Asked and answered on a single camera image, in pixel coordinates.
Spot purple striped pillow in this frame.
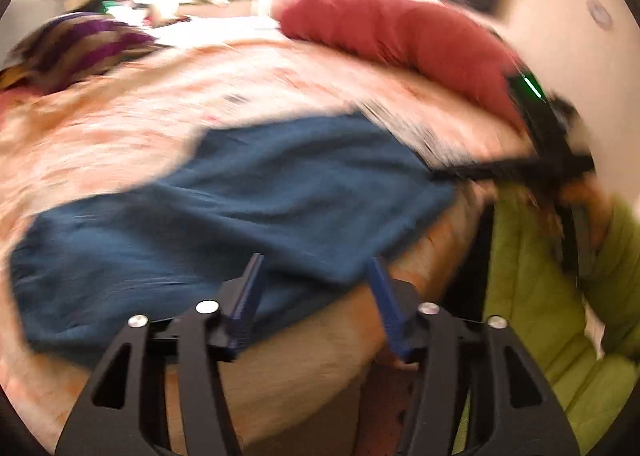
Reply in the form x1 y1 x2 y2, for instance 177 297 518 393
5 11 161 92

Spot orange and white printed blanket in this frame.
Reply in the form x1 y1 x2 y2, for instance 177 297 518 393
0 29 536 456

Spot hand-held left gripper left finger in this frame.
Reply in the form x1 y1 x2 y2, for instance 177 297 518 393
55 252 266 456

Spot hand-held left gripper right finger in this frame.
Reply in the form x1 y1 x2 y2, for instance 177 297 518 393
367 256 581 456

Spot person's right hand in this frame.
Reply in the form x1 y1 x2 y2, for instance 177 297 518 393
560 181 615 249

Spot pile of clothes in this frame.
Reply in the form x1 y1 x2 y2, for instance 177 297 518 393
75 0 153 24

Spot blue denim pants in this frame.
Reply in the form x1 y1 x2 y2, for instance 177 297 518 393
10 111 458 369

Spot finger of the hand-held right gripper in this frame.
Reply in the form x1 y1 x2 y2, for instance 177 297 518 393
430 159 596 187

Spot white bed sheet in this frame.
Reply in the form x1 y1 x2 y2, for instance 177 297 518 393
165 16 281 40

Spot red bolster pillow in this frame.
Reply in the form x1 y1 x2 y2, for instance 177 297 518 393
277 0 531 132

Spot round wall fixture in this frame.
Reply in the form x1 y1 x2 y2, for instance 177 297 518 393
586 0 613 30

